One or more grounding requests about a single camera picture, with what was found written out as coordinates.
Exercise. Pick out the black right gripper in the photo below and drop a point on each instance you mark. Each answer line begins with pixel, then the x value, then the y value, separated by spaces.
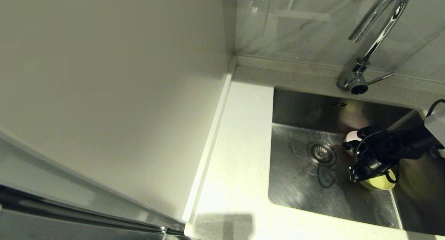
pixel 389 148

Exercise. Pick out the pink bowl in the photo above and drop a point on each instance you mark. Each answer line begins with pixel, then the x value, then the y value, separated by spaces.
pixel 351 136

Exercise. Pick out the yellow-green bowl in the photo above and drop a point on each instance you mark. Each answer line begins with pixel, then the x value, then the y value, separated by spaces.
pixel 380 183

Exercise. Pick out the metal sink drain strainer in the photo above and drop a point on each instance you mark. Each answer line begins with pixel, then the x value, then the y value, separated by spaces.
pixel 321 153

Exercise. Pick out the stainless steel sink basin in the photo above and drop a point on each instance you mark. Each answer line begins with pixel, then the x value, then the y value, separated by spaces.
pixel 306 194

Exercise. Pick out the chrome gooseneck faucet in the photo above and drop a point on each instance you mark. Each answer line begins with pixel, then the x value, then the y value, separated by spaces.
pixel 358 82

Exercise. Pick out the white trim strip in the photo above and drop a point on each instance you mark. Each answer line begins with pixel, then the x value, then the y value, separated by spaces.
pixel 212 135

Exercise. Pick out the white tall cabinet side panel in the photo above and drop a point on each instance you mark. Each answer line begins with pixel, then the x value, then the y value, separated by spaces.
pixel 104 76

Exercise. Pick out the stainless steel appliance door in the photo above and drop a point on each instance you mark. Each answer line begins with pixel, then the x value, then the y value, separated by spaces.
pixel 52 231

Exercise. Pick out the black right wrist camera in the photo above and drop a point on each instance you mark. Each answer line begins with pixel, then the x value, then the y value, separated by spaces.
pixel 369 132

